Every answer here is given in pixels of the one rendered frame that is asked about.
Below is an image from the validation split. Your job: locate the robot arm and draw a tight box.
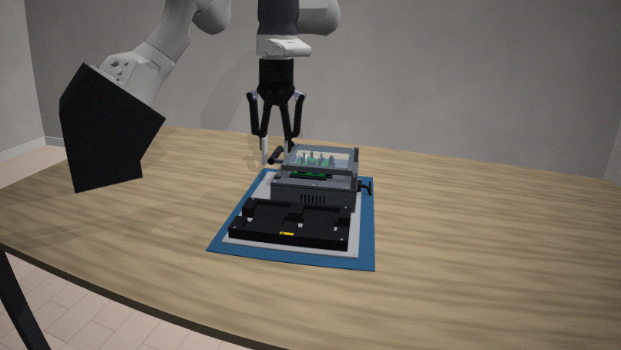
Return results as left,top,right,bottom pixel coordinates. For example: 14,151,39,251
89,0,341,108

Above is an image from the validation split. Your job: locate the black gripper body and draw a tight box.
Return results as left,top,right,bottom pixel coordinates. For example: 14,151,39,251
257,58,295,106

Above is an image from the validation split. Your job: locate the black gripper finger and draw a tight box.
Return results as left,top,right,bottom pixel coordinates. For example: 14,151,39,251
246,90,272,166
277,90,306,160

